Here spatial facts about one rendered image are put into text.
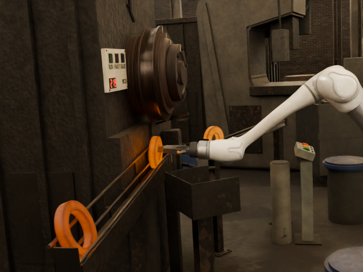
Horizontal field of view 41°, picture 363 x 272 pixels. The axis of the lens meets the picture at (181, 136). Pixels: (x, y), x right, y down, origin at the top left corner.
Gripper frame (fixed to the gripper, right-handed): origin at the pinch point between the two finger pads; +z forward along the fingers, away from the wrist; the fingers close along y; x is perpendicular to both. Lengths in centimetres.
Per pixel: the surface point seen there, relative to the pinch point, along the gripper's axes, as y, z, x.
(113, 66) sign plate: -21.8, 12.3, 39.5
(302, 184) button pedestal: 79, -73, -35
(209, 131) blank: 57, -18, 0
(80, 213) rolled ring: -83, 4, -5
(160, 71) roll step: -0.8, -2.9, 36.7
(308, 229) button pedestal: 79, -77, -64
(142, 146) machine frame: 1.3, 6.9, 0.8
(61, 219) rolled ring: -95, 4, -3
